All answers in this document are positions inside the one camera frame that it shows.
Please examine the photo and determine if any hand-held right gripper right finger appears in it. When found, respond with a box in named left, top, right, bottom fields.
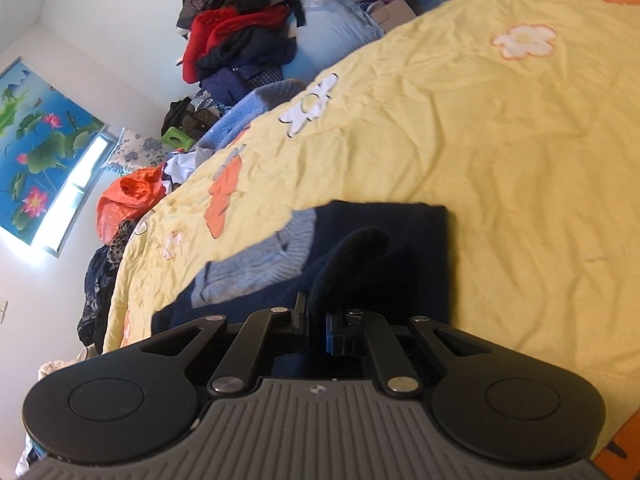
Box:
left=324, top=308, right=502, bottom=401

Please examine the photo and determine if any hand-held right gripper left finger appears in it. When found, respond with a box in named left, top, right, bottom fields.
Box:
left=131, top=292, right=307, bottom=401

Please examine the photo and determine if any white crumpled cloth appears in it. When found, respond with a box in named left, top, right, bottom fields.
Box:
left=161, top=149, right=211, bottom=193

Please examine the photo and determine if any leopard print cloth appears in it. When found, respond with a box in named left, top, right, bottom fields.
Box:
left=106, top=219, right=137, bottom=263

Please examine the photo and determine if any dark floral cloth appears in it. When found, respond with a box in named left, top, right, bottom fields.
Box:
left=76, top=245, right=123, bottom=347

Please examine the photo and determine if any orange plastic bag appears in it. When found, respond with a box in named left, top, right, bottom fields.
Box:
left=96, top=166, right=166, bottom=243

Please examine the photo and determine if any blue fleece blanket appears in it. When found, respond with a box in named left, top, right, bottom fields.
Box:
left=197, top=79, right=307, bottom=153

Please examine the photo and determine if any green plastic stool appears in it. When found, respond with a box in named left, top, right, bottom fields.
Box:
left=160, top=127, right=197, bottom=152

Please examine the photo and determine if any dark olive bag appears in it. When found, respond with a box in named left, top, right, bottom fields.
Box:
left=161, top=96, right=222, bottom=142

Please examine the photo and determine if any yellow flowered blanket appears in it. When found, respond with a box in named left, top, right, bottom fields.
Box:
left=102, top=0, right=640, bottom=461

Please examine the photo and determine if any floral pillow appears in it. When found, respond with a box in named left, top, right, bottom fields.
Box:
left=102, top=128, right=168, bottom=177

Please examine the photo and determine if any white bedding bundle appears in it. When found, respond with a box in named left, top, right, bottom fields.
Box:
left=14, top=346, right=103, bottom=478

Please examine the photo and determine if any window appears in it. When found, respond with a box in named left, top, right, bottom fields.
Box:
left=31, top=127, right=117, bottom=259

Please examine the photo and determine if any dark navy garment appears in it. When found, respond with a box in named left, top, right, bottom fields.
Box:
left=196, top=26, right=299, bottom=103

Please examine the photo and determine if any light blue clear-wrapped bundle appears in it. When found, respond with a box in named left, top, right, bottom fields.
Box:
left=292, top=0, right=386, bottom=81

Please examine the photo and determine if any red garment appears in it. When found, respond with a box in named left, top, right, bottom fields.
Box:
left=181, top=4, right=292, bottom=84

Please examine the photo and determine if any cardboard box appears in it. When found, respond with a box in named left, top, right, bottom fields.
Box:
left=371, top=0, right=423, bottom=37

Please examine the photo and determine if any lotus flower curtain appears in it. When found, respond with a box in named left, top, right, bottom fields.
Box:
left=0, top=57, right=106, bottom=247

